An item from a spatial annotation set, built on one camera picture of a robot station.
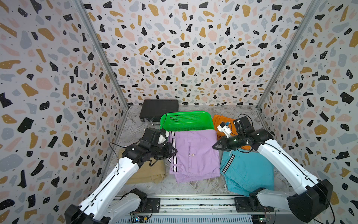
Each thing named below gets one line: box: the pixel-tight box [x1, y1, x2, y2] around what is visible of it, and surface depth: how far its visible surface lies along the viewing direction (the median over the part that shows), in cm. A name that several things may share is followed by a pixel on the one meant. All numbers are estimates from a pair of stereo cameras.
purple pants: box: [169, 129, 221, 183], surface depth 74 cm
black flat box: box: [139, 99, 179, 122], surface depth 122 cm
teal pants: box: [220, 149, 275, 197], surface depth 84 cm
